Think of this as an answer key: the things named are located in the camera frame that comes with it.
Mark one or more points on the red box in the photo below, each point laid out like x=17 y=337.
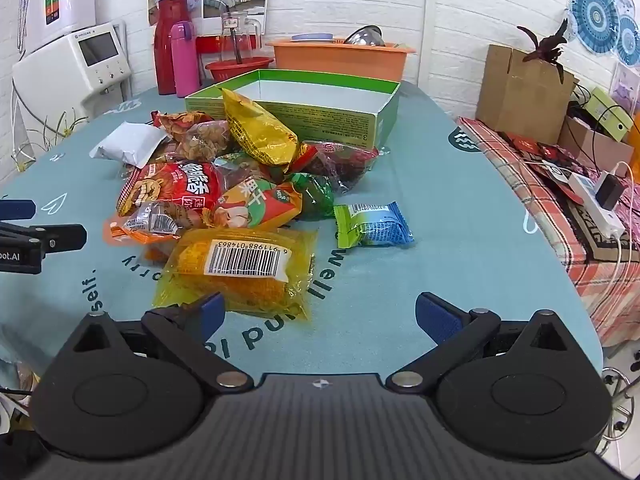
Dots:
x=207 y=44

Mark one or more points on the small brown cardboard box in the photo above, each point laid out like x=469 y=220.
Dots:
x=595 y=152

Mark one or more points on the red thermos jug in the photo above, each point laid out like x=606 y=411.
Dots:
x=167 y=50

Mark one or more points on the green and red snack packet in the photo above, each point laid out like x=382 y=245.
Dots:
x=240 y=167

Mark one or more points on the green cardboard box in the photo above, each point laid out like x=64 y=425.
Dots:
x=320 y=117

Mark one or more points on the black patterned cloth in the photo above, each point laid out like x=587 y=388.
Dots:
x=590 y=240

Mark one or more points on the red plastic basin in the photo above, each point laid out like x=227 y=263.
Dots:
x=225 y=72

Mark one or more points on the clear packet of yellow snacks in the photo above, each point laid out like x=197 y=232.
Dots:
x=202 y=142

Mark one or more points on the white appliance with screen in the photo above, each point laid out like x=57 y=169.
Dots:
x=60 y=75

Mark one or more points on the purple leafed plant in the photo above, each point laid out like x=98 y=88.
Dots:
x=547 y=47

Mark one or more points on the orange patterned snack packet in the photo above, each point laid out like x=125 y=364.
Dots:
x=182 y=121

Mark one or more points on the large blue round doily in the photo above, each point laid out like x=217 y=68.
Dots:
x=595 y=12

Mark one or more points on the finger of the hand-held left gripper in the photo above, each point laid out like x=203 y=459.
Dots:
x=60 y=237
x=17 y=210

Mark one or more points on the teal printed tablecloth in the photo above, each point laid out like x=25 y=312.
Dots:
x=450 y=260

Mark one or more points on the pink thermos bottle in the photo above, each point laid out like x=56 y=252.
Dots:
x=185 y=65

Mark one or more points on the orange plastic bag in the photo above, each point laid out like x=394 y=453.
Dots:
x=635 y=140

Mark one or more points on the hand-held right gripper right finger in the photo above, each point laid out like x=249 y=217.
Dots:
x=437 y=316

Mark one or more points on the white power strip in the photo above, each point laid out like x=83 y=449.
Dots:
x=595 y=207

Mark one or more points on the small pale round doily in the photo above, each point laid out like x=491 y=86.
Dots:
x=624 y=2

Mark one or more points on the large brown cardboard box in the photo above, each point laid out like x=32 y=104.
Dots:
x=520 y=95

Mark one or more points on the orange plastic basin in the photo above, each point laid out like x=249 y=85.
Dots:
x=340 y=62

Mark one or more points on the yellow clear snack packet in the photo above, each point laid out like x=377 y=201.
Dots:
x=250 y=280

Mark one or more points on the glass pitcher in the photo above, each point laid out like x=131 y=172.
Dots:
x=240 y=40

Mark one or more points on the dark red dates packet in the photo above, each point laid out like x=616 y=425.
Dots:
x=345 y=165

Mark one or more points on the white snack packet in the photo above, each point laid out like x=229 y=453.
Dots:
x=130 y=142

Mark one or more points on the blue and green snack packet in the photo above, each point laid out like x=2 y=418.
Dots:
x=375 y=225

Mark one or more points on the gold snack packet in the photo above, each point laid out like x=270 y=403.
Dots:
x=260 y=135

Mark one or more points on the red printed envelope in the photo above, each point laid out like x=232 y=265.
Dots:
x=530 y=147

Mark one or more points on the metal bowl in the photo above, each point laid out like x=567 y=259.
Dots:
x=365 y=35

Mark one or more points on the pale wall sticker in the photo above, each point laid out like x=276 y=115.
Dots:
x=625 y=85

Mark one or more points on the orange and green snack packet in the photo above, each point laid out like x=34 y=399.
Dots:
x=260 y=205

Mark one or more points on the red plaid blanket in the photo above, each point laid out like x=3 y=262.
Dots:
x=505 y=160

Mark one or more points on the green shoe box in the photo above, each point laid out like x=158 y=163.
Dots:
x=607 y=110

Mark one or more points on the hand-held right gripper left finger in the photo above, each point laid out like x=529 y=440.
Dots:
x=212 y=310

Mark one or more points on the black charger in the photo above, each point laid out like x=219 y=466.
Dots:
x=610 y=190

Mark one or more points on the small orange snack packet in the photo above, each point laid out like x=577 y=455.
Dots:
x=150 y=225

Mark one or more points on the green clear snack packet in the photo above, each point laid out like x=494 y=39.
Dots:
x=315 y=195

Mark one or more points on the red cartoon snack packet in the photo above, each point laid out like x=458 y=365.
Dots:
x=170 y=185

